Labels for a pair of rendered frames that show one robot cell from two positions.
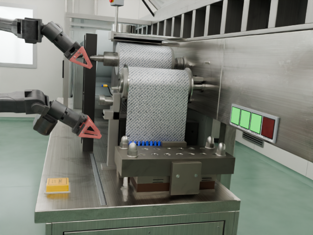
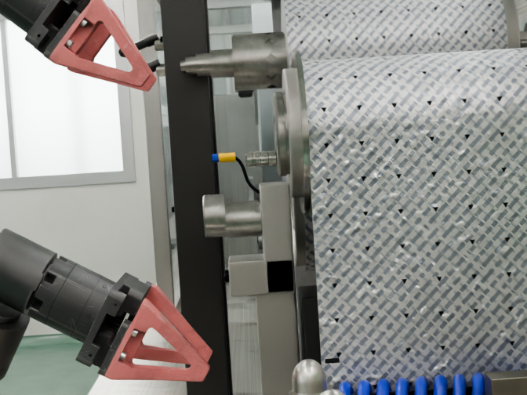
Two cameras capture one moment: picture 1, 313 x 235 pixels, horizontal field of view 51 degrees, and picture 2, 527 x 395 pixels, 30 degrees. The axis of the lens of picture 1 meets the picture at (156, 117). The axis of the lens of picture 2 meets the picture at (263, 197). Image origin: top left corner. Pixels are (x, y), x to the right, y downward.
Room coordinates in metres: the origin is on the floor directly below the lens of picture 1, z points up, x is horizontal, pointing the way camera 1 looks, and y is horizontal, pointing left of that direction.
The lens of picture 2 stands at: (0.39, -0.06, 1.25)
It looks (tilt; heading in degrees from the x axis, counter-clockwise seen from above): 3 degrees down; 15
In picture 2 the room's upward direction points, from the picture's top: 4 degrees counter-clockwise
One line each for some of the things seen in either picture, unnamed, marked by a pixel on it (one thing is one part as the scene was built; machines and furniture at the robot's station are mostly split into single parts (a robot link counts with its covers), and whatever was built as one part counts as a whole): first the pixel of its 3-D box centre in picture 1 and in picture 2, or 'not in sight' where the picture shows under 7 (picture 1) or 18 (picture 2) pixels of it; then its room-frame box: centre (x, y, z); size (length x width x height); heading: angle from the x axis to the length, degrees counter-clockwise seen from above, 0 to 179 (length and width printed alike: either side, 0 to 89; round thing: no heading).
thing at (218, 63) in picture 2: (97, 58); (206, 64); (1.47, 0.28, 1.33); 0.06 x 0.03 x 0.03; 106
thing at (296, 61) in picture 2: (125, 83); (300, 132); (1.25, 0.13, 1.25); 0.15 x 0.01 x 0.15; 16
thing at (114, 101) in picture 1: (109, 131); (263, 346); (1.28, 0.18, 1.05); 0.06 x 0.05 x 0.31; 106
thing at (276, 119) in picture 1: (251, 120); not in sight; (0.97, -0.28, 1.18); 0.25 x 0.01 x 0.07; 16
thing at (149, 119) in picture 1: (156, 120); (456, 283); (1.23, 0.00, 1.12); 0.23 x 0.01 x 0.18; 106
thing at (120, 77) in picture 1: (121, 82); (286, 133); (1.25, 0.14, 1.25); 0.07 x 0.02 x 0.07; 16
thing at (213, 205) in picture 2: (101, 100); (214, 215); (1.26, 0.22, 1.18); 0.04 x 0.02 x 0.04; 16
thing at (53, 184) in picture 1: (57, 184); not in sight; (1.04, 0.31, 0.91); 0.07 x 0.07 x 0.02; 16
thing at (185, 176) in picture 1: (185, 178); not in sight; (1.04, -0.11, 0.96); 0.10 x 0.03 x 0.11; 106
